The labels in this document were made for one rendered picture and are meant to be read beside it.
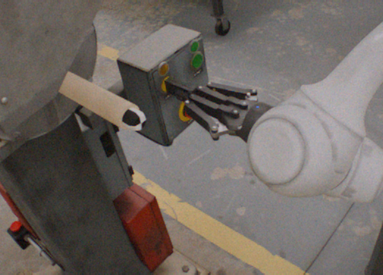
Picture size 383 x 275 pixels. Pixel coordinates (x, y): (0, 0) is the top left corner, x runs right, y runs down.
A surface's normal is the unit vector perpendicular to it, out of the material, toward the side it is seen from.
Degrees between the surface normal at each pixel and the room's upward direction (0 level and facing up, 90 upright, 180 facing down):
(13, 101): 90
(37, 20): 90
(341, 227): 0
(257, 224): 0
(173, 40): 0
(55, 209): 90
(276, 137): 54
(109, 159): 90
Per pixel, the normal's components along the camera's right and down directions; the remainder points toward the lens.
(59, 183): 0.76, 0.37
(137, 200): -0.13, -0.72
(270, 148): -0.62, 0.04
